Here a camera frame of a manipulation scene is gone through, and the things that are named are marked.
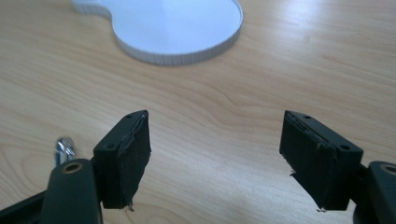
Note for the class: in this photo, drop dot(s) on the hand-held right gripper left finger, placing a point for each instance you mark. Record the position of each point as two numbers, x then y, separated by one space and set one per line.
124 168

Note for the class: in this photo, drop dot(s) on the white curved shallow tray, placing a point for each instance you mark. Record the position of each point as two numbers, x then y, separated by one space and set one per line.
174 28

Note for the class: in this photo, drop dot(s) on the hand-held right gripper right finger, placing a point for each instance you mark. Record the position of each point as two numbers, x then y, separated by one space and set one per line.
314 161

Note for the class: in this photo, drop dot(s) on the small shiny metal piece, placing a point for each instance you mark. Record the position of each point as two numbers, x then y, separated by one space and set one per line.
63 151

